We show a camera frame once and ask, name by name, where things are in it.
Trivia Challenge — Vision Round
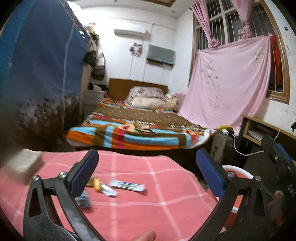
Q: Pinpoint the dark blue snack wrapper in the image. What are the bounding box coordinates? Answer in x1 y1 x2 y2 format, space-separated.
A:
75 189 91 208

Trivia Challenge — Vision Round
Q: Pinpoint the white blue snack wrapper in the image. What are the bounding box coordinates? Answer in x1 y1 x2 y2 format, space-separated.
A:
109 179 145 192

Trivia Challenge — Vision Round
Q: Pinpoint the yellow candy wrapper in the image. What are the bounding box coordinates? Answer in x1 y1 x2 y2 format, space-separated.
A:
86 177 101 192

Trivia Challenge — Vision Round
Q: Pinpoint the orange trash bin white rim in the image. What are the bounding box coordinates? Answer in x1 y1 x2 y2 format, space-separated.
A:
201 160 254 228

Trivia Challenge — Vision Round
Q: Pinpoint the person's right hand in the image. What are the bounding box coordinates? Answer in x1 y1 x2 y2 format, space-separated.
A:
269 190 285 232

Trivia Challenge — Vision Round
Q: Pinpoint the person's left hand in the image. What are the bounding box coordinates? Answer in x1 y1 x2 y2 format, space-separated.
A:
132 230 156 241

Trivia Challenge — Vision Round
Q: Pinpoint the stack of papers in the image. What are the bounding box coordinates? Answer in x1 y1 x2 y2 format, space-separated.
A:
248 130 265 142

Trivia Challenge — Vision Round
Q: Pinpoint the wooden desk shelf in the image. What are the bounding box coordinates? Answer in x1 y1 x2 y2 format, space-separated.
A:
239 114 295 151

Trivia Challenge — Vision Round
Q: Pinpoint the cardboard tissue box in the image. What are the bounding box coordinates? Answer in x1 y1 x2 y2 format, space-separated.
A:
6 149 44 185

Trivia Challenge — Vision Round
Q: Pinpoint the yellow power strip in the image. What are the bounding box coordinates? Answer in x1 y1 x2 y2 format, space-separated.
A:
216 126 234 136

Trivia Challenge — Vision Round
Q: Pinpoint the pink checked bed sheet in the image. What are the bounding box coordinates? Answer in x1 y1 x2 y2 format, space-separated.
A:
1 151 217 240

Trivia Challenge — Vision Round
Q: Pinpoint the pink hanging sheet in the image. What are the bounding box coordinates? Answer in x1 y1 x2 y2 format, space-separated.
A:
179 36 271 128

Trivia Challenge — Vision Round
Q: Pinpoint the red hanging cloth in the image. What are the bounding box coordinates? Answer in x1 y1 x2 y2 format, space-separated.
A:
269 35 283 92

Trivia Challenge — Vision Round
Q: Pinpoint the colourful striped bed blanket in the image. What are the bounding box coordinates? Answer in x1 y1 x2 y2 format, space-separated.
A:
66 97 211 151

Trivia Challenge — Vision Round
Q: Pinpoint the white bedside drawer cabinet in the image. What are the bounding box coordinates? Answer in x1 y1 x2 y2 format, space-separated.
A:
83 90 106 117

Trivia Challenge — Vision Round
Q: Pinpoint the floral pillow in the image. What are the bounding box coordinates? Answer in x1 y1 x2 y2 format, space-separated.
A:
124 86 178 111

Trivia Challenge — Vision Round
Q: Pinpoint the wooden bed headboard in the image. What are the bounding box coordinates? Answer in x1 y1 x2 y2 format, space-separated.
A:
108 78 168 101

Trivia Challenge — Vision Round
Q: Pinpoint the grey hanging tote bag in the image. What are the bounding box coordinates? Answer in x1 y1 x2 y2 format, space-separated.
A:
91 53 106 81

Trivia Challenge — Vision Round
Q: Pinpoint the pink tied curtain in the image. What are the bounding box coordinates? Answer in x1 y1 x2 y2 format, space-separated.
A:
190 1 252 50

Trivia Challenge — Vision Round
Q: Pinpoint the black hanging handbag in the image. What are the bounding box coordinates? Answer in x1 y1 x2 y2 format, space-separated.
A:
83 39 97 67

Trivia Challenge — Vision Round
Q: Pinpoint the blue fabric wardrobe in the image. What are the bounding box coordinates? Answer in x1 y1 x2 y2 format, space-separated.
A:
0 0 92 144

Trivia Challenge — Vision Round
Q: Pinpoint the white charging cable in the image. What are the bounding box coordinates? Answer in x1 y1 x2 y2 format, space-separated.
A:
231 128 282 157

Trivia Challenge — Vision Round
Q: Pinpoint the wooden window frame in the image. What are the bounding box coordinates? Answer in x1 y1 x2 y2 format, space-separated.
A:
190 1 290 103

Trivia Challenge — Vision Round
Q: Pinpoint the green covered wall unit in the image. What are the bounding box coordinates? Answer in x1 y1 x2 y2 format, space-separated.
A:
147 45 176 65

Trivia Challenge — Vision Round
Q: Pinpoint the white wall air conditioner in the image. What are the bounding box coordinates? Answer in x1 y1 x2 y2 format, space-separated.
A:
114 29 147 38

